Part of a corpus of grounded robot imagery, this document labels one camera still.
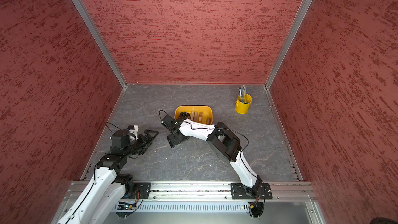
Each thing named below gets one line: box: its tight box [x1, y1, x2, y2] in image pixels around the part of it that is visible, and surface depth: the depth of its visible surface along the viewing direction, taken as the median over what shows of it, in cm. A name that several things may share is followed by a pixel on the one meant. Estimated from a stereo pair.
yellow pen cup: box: [234, 93, 253, 115], surface depth 102 cm
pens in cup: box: [238, 84, 248, 104], surface depth 100 cm
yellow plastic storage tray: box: [174, 105, 213, 125], surface depth 104 cm
